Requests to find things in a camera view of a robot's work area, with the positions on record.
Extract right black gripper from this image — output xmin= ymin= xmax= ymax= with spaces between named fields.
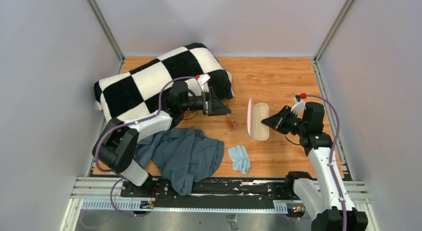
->
xmin=262 ymin=106 xmax=308 ymax=135

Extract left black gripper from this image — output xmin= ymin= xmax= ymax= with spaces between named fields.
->
xmin=180 ymin=88 xmax=230 ymax=116

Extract orange sunglasses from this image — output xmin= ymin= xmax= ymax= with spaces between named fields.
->
xmin=225 ymin=114 xmax=237 ymax=128

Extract pink glasses case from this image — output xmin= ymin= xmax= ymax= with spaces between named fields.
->
xmin=246 ymin=99 xmax=269 ymax=141

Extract light blue cleaning cloth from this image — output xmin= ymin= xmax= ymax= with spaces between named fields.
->
xmin=228 ymin=145 xmax=251 ymax=175

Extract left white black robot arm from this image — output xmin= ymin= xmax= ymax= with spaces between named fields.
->
xmin=93 ymin=77 xmax=231 ymax=198

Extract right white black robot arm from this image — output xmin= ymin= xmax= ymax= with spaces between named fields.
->
xmin=261 ymin=102 xmax=368 ymax=231

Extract grey blue crumpled garment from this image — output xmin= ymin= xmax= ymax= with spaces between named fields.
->
xmin=134 ymin=127 xmax=224 ymax=196

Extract black white checkered pillow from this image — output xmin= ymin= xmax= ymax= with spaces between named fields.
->
xmin=94 ymin=42 xmax=234 ymax=121

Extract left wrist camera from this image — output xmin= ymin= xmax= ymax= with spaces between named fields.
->
xmin=195 ymin=74 xmax=211 ymax=92

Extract black mounting base plate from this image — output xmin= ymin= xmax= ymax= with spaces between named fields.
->
xmin=120 ymin=177 xmax=300 ymax=210

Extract aluminium frame rail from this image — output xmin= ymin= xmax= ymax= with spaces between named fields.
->
xmin=71 ymin=176 xmax=370 ymax=214

